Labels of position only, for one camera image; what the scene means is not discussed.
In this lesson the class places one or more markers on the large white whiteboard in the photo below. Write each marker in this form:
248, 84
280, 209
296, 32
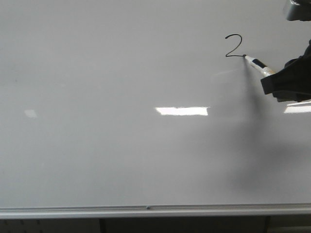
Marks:
133, 102

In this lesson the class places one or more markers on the aluminium whiteboard marker tray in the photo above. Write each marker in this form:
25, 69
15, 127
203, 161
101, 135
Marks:
156, 211

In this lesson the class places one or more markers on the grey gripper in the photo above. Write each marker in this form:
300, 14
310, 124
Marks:
293, 82

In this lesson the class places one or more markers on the white black whiteboard marker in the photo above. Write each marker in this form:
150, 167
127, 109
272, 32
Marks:
264, 70

